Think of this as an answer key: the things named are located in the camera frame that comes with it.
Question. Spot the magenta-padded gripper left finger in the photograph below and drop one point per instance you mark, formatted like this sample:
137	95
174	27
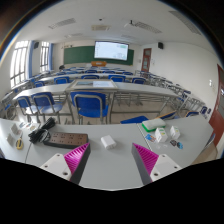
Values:
77	160

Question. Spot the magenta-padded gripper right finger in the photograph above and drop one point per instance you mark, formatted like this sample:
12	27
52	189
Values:
146	160

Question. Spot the small blue card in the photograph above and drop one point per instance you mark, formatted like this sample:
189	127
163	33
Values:
150	137

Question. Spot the small white box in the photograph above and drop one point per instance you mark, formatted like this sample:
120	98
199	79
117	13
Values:
174	132
161	135

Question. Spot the green and white box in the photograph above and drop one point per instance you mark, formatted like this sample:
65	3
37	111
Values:
153	124

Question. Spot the blue metal-framed chair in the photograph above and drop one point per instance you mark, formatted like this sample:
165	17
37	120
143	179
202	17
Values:
24	103
134	120
46	103
90	105

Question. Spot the colourful printed card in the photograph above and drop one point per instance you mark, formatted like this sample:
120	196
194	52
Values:
22	125
35	127
29	125

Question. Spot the yellow tool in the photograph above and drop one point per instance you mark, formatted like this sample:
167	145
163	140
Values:
19	142

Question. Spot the small white card stand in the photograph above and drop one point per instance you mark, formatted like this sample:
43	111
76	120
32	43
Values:
15	129
10	139

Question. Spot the grey framed desk console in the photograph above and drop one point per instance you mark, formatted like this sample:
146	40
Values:
91	84

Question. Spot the group of blue chairs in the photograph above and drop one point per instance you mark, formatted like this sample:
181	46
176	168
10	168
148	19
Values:
61	80

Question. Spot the red door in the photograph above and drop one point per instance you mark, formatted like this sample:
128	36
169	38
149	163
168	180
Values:
217	113

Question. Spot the orange lectern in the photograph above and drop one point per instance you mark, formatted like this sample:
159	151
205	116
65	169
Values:
98	63

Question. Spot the brown wooden door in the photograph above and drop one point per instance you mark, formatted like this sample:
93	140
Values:
146	60

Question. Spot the green chalkboard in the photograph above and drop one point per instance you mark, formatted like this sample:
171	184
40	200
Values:
78	55

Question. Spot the narrow window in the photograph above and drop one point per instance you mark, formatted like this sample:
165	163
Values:
44	56

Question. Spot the large window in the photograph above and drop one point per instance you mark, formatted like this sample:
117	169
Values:
19	63

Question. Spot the projection screen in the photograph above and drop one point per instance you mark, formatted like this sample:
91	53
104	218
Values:
111	50

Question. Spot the ceiling projector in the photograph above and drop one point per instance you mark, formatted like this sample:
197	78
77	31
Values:
130	23

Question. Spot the group of ceiling lights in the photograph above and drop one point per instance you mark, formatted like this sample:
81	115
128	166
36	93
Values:
61	23

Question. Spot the black wall speaker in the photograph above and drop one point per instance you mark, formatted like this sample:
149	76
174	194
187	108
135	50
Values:
160	45
36	45

